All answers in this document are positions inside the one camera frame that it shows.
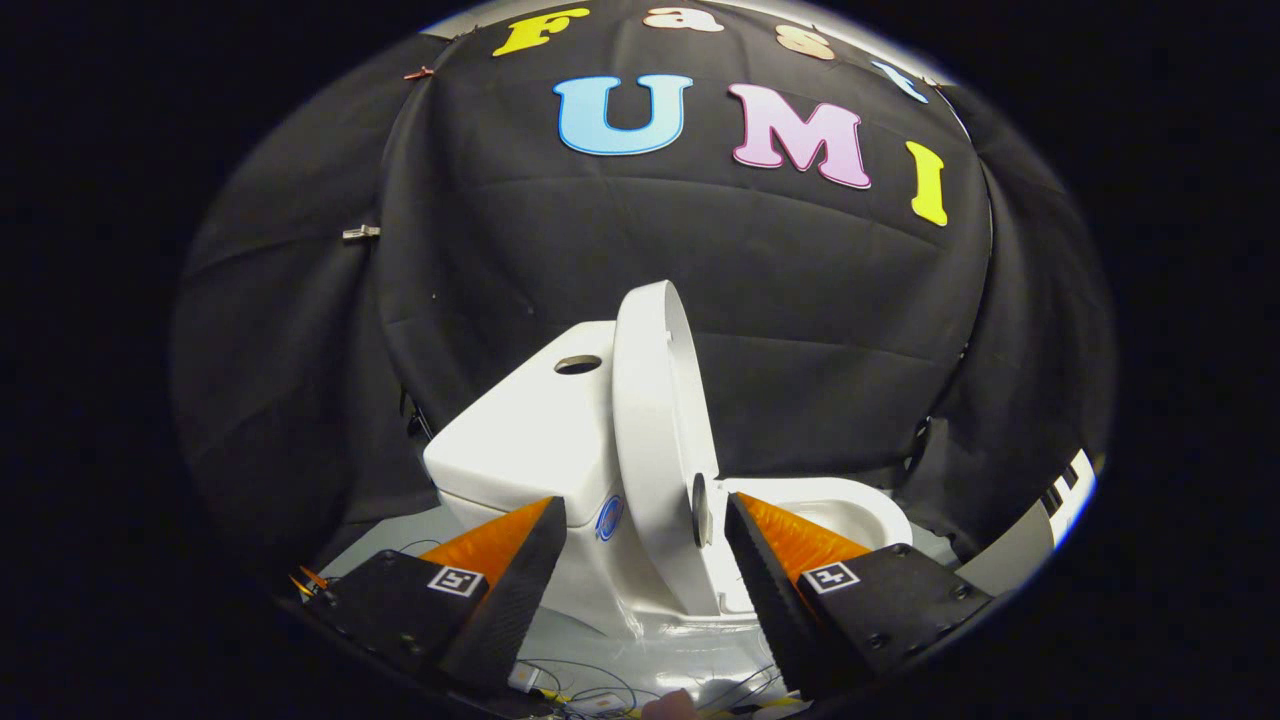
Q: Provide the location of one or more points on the grey cabinet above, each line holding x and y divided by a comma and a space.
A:
1020, 555

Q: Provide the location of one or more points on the white toilet lid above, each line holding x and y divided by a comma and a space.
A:
655, 450

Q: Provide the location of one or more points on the black backdrop cloth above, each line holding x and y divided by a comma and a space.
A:
750, 300

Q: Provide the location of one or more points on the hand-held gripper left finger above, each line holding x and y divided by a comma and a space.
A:
515, 600

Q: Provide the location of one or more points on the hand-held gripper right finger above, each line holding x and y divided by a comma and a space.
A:
775, 600

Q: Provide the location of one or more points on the metal cloth clip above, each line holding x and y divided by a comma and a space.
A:
360, 232

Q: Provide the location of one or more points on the white toilet body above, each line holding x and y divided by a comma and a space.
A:
530, 440

